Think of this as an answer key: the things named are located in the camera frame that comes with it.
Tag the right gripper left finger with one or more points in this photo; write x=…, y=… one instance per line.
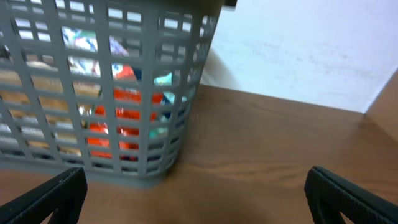
x=60, y=198

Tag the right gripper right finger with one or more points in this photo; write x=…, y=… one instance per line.
x=331, y=198

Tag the plain beige pouch bag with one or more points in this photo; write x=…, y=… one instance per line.
x=53, y=85

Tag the small teal wipes packet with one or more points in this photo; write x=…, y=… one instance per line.
x=167, y=98

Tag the Kleenex pocket tissue multipack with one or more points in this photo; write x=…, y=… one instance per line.
x=86, y=41

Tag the grey plastic slatted basket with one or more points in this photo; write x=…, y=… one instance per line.
x=105, y=85

